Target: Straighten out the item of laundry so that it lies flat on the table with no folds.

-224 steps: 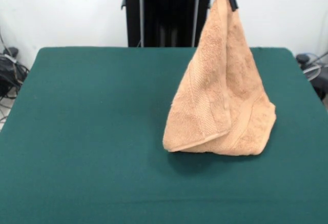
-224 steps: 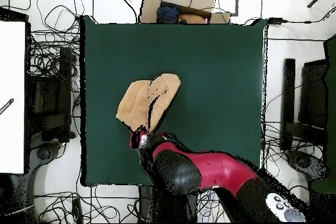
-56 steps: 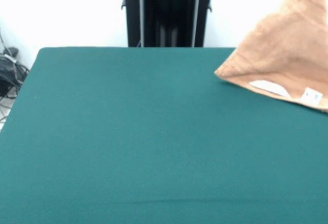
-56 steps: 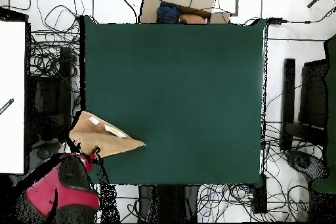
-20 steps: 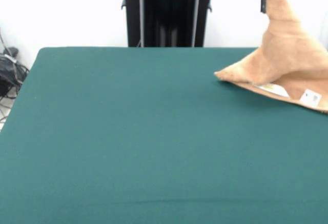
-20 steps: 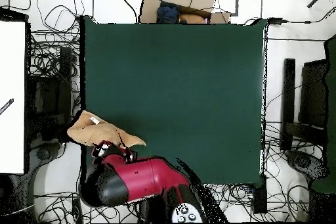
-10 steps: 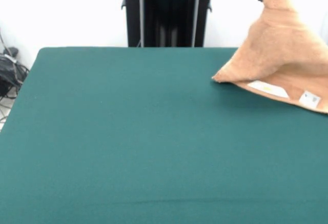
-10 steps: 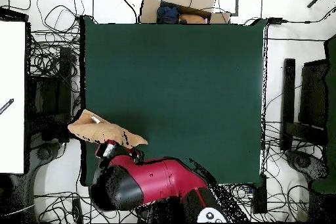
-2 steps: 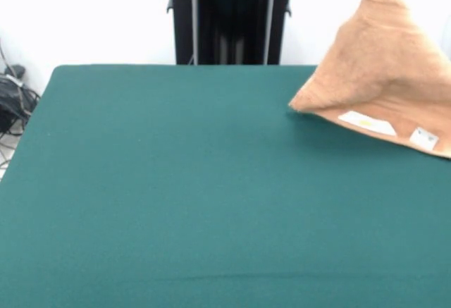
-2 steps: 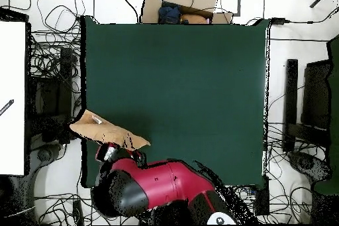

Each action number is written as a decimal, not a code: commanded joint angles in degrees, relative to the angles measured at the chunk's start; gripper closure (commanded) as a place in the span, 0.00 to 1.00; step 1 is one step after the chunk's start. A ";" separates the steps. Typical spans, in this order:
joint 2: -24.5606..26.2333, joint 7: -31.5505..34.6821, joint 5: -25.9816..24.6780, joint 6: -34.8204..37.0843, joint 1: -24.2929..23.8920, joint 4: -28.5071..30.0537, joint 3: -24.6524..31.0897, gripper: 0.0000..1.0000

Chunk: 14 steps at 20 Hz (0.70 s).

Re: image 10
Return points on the orange terry towel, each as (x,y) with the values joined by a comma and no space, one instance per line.
(106,132)

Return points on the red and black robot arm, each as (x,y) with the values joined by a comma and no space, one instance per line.
(164,183)

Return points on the grey chair base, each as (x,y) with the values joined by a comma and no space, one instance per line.
(307,163)
(44,154)

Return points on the black slim power strip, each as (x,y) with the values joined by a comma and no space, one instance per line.
(78,212)

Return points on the black metal stand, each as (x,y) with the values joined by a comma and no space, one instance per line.
(65,77)

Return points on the black marker pen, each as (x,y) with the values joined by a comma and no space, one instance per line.
(6,107)

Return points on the dark green table cloth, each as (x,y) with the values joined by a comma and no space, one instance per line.
(185,77)

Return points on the white panel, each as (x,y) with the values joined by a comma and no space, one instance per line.
(12,90)

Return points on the dark blue garment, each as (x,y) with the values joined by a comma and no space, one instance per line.
(169,14)

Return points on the orange garment in box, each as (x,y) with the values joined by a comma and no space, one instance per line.
(194,19)

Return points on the black power adapter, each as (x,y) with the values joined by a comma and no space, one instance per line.
(277,21)

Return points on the green cloth on side table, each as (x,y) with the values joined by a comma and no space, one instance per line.
(334,104)

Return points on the black metal frame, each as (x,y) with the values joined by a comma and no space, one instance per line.
(291,90)

